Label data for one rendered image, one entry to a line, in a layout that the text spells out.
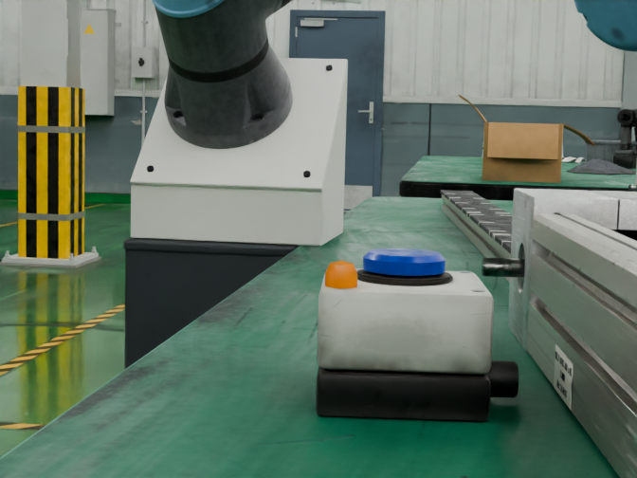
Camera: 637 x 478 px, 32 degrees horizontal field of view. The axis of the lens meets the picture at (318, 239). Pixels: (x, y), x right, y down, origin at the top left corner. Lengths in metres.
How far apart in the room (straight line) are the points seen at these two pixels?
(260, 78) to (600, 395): 0.84
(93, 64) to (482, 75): 4.08
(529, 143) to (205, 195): 1.72
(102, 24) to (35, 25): 5.02
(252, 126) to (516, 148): 1.67
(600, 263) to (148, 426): 0.21
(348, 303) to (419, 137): 11.22
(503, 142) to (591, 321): 2.39
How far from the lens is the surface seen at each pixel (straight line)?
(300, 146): 1.27
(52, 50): 7.07
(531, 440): 0.50
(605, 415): 0.47
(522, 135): 2.90
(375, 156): 11.71
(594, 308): 0.49
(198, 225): 1.26
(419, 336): 0.51
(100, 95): 12.09
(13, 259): 7.11
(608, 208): 0.68
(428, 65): 11.74
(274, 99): 1.28
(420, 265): 0.53
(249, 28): 1.22
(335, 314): 0.51
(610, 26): 0.76
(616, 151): 4.27
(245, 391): 0.56
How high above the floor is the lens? 0.91
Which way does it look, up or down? 6 degrees down
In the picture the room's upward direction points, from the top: 1 degrees clockwise
